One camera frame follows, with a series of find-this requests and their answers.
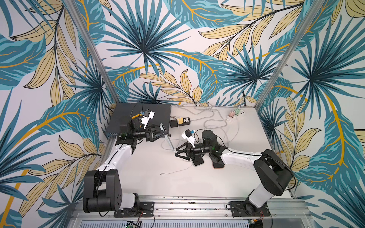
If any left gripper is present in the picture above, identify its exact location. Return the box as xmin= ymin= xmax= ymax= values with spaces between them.
xmin=131 ymin=123 xmax=166 ymax=142

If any white charging cable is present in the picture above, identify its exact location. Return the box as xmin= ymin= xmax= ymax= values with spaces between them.
xmin=160 ymin=163 xmax=194 ymax=175
xmin=160 ymin=119 xmax=186 ymax=152

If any mint case phone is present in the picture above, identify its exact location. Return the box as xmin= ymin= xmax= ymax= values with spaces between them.
xmin=191 ymin=155 xmax=204 ymax=166

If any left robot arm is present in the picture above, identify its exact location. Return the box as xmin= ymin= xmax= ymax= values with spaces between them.
xmin=83 ymin=122 xmax=169 ymax=214

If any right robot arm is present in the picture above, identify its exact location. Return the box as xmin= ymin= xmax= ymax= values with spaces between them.
xmin=175 ymin=130 xmax=294 ymax=215

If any black power strip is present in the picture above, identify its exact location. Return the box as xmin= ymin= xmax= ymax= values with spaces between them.
xmin=169 ymin=117 xmax=191 ymax=128

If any yellow charger plug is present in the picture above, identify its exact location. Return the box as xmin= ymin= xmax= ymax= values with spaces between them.
xmin=177 ymin=117 xmax=184 ymax=125

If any pink charger plug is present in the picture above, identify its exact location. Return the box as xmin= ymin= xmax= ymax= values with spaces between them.
xmin=228 ymin=111 xmax=236 ymax=118

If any white power strip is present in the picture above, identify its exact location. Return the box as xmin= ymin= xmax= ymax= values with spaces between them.
xmin=236 ymin=110 xmax=245 ymax=117

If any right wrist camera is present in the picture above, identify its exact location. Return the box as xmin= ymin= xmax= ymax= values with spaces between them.
xmin=182 ymin=129 xmax=196 ymax=148

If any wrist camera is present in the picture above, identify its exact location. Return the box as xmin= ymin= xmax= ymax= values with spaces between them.
xmin=182 ymin=129 xmax=196 ymax=148
xmin=141 ymin=109 xmax=155 ymax=129

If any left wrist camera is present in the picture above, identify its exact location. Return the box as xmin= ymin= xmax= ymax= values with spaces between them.
xmin=141 ymin=109 xmax=155 ymax=129

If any dark grey network switch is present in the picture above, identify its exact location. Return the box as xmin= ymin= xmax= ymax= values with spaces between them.
xmin=105 ymin=103 xmax=172 ymax=136

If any grey power strip cable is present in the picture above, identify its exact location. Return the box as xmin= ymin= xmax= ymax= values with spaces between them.
xmin=182 ymin=104 xmax=241 ymax=146

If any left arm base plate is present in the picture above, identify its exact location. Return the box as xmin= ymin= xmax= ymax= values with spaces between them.
xmin=114 ymin=201 xmax=155 ymax=218

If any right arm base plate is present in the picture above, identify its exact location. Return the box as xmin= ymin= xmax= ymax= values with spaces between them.
xmin=228 ymin=201 xmax=271 ymax=218

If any aluminium frame rail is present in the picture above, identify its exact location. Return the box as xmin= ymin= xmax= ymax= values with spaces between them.
xmin=68 ymin=195 xmax=311 ymax=220

